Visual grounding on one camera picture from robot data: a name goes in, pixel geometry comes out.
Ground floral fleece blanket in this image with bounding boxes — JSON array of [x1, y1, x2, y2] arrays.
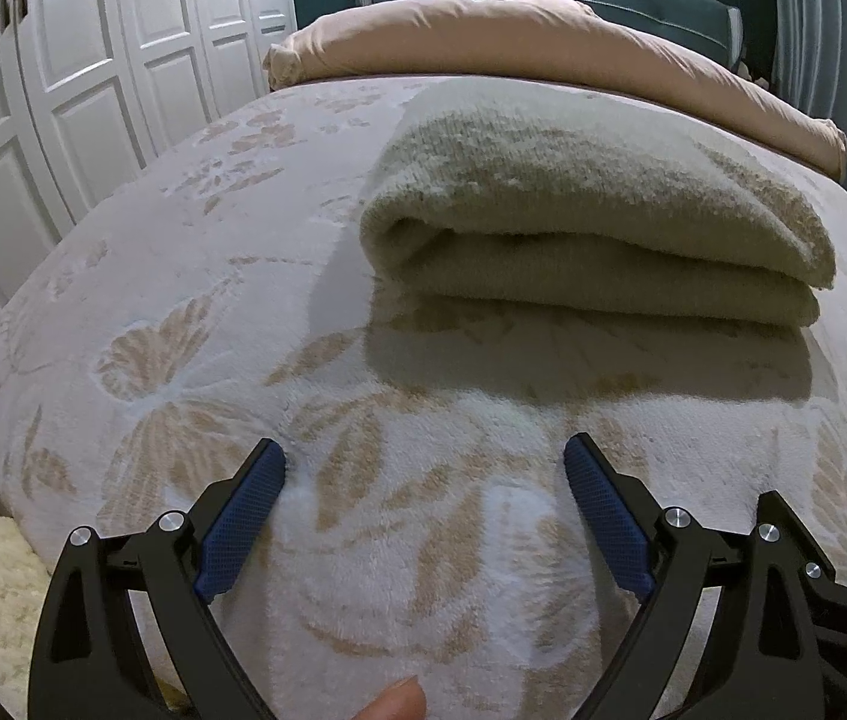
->
[[0, 75, 847, 720]]

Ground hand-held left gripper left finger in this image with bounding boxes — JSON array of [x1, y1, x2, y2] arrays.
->
[[28, 439, 287, 720]]

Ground beige towel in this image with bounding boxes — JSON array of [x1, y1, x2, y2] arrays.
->
[[358, 82, 839, 327]]

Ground long tan pillow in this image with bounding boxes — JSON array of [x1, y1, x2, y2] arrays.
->
[[265, 0, 847, 181]]

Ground person's left hand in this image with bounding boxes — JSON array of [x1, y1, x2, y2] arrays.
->
[[359, 675, 429, 720]]

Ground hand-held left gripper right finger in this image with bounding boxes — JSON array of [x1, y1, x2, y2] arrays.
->
[[564, 433, 822, 720]]

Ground white panelled wardrobe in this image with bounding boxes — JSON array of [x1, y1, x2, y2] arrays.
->
[[0, 0, 299, 350]]

